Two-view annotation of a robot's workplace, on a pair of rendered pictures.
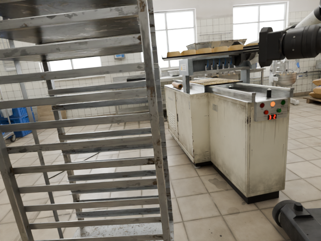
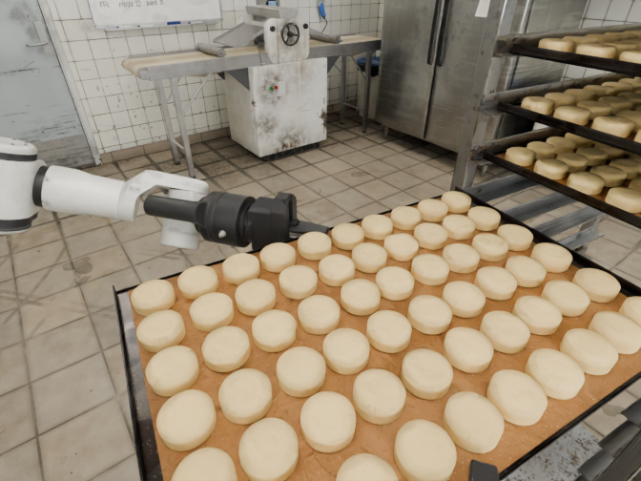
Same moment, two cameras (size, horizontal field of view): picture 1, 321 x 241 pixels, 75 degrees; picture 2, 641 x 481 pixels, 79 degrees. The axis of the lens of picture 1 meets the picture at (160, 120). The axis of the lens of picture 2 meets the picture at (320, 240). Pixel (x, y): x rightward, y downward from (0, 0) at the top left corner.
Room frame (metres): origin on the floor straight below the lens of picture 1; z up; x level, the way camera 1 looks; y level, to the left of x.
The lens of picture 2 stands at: (1.19, -0.59, 1.51)
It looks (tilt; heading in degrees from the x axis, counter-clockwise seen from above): 35 degrees down; 148
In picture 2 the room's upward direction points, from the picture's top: straight up
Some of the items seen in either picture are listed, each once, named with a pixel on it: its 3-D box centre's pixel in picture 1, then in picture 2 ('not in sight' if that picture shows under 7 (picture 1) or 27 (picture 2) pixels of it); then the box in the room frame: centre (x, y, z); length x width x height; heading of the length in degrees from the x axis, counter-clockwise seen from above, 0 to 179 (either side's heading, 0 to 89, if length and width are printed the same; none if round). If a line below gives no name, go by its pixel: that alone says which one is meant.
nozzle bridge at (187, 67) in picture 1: (216, 72); not in sight; (2.28, -0.64, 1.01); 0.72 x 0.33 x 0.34; 99
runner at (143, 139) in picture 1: (80, 143); (530, 260); (0.79, 0.32, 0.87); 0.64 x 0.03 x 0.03; 87
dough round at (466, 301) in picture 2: not in sight; (463, 299); (0.98, -0.25, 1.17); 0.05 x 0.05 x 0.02
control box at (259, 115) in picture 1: (270, 109); not in sight; (1.43, -0.78, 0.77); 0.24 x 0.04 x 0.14; 99
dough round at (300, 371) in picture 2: not in sight; (300, 370); (0.97, -0.48, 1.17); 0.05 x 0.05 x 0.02
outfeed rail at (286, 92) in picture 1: (224, 83); not in sight; (2.42, -0.77, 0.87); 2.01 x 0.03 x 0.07; 9
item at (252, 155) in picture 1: (241, 136); not in sight; (1.78, -0.72, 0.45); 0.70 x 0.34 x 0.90; 9
